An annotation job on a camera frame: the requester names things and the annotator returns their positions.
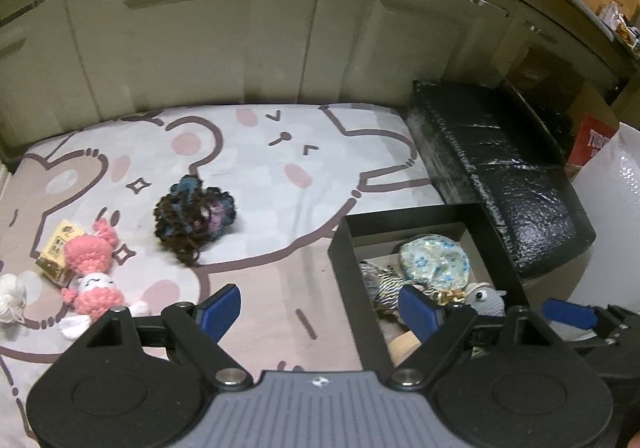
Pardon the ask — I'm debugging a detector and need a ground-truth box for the yellow knitted item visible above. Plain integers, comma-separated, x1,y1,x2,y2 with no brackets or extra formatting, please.
388,331,421,367

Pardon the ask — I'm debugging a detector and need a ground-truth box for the striped knitted pouch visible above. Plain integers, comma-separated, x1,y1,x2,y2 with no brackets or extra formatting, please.
359,260,408,323

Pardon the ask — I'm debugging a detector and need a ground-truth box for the blue floral fabric pouch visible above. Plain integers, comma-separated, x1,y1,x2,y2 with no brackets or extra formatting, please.
399,233,471,291

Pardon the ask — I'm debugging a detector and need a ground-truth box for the grey knitted mouse toy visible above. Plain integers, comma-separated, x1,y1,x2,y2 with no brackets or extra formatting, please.
463,282,506,317

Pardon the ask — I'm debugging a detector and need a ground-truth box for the dark blue brown yarn bundle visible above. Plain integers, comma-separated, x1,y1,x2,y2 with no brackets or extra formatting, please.
153,175,236,266

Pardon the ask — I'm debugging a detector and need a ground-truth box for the pink crochet doll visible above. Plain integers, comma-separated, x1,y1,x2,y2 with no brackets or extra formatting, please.
58,218,151,342

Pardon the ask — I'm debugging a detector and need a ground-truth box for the white yarn ball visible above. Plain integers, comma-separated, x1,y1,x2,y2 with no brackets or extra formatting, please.
0,273,27,324

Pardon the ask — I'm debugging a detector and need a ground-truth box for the black open storage box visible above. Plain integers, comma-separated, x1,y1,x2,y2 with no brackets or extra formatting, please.
329,204,528,376

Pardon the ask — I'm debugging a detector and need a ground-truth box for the cartoon bear floor rug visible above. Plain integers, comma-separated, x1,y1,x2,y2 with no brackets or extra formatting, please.
0,103,446,448

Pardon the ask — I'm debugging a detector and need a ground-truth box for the white bubble wrap box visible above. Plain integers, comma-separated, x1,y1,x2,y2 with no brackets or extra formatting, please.
568,124,640,311

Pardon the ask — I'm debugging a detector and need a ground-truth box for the yellow tissue pack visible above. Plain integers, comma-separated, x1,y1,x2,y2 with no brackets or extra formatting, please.
36,219,85,287

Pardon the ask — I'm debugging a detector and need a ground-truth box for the red cardboard box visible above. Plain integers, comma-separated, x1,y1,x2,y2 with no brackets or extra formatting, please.
565,114,616,176

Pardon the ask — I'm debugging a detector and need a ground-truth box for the black wrapped long box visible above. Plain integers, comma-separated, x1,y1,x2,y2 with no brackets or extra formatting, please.
407,82,597,279

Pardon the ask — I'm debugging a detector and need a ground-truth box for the cream wardrobe cabinet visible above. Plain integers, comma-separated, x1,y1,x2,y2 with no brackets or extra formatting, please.
1,0,627,160

